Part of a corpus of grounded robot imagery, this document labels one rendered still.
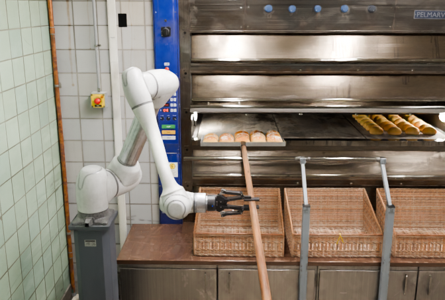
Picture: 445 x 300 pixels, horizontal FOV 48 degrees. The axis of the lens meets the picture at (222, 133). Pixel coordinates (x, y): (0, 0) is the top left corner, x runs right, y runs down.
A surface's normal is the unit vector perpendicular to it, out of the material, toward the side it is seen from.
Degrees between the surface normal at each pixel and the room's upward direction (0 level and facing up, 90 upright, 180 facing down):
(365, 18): 90
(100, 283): 90
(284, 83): 70
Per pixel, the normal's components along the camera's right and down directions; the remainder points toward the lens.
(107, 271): 0.70, 0.18
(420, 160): -0.02, -0.10
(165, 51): -0.02, 0.25
